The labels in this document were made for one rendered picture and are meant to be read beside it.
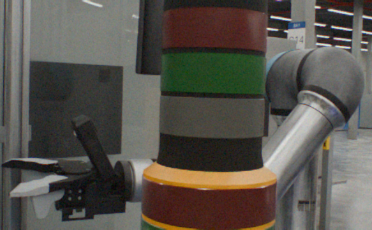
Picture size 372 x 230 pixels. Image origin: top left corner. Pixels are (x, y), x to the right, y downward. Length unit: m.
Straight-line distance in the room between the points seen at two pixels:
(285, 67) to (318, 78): 0.12
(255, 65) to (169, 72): 0.03
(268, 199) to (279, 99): 0.85
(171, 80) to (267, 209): 0.05
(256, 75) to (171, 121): 0.03
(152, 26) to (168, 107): 0.04
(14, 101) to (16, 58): 0.08
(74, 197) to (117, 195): 0.07
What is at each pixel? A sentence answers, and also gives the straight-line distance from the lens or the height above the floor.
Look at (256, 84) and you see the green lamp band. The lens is 0.15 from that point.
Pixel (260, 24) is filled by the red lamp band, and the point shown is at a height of 1.62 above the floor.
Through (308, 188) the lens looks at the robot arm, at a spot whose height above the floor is 1.41.
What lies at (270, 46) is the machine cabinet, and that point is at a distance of 4.79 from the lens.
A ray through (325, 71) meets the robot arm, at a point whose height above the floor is 1.64.
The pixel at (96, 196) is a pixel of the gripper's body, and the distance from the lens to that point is 0.87.
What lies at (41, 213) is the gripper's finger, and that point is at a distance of 0.80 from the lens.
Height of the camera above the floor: 1.60
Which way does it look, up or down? 3 degrees down
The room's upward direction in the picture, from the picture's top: 2 degrees clockwise
